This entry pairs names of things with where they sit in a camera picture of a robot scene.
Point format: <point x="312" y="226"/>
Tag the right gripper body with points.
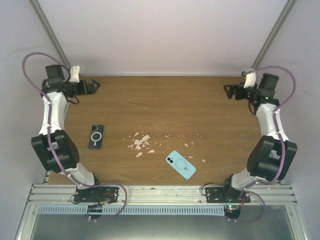
<point x="240" y="96"/>

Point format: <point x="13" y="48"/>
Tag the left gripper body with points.
<point x="80" y="91"/>

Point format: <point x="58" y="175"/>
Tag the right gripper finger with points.
<point x="230" y="92"/>
<point x="230" y="87"/>

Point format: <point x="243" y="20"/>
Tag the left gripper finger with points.
<point x="91" y="82"/>
<point x="92" y="88"/>

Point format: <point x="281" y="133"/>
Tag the black phone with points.
<point x="96" y="137"/>

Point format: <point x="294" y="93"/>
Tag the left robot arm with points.
<point x="53" y="146"/>

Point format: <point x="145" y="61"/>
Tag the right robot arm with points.
<point x="272" y="156"/>

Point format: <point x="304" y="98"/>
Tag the light blue cased phone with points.
<point x="180" y="164"/>

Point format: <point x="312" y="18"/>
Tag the white debris pile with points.
<point x="142" y="143"/>

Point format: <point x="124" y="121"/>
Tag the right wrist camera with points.
<point x="250" y="79"/>

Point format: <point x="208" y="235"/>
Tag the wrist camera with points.
<point x="250" y="79"/>
<point x="75" y="72"/>

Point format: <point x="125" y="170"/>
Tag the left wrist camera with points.
<point x="75" y="72"/>

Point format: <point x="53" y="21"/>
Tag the right aluminium frame post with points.
<point x="281" y="19"/>

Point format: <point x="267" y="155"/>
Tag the aluminium frame post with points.
<point x="49" y="31"/>
<point x="281" y="19"/>

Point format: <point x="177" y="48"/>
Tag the left aluminium frame post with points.
<point x="49" y="31"/>

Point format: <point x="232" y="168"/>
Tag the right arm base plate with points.
<point x="217" y="195"/>

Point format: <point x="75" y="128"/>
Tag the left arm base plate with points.
<point x="98" y="195"/>

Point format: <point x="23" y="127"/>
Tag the aluminium front rail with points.
<point x="156" y="195"/>

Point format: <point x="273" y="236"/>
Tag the slotted cable duct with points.
<point x="201" y="210"/>

